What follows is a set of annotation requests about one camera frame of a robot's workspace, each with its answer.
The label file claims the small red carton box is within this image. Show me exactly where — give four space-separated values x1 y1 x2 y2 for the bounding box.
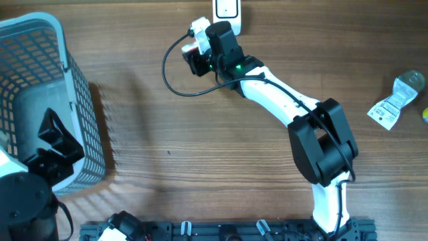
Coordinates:
181 43 199 56

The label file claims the black red snack packet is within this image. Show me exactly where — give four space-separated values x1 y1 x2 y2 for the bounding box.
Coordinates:
367 78 418 131

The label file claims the silver tin can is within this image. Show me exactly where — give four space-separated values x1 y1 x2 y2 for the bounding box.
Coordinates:
399 70 425 92

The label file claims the yellow capped bottle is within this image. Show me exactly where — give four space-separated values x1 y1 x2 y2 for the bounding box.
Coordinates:
422 108 428 123

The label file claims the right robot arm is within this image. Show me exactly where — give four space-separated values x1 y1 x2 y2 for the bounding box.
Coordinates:
182 17 358 240

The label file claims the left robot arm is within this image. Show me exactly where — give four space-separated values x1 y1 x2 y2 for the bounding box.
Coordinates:
1 108 84 240

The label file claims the white barcode scanner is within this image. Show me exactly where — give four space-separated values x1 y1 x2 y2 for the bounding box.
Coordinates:
212 0 241 35

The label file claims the grey plastic mesh basket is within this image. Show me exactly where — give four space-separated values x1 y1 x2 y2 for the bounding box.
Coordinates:
1 12 106 196

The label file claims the right camera cable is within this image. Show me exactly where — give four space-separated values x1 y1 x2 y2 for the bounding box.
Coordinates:
161 31 356 240

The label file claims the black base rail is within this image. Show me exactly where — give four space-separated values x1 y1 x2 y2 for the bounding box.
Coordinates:
79 218 378 241

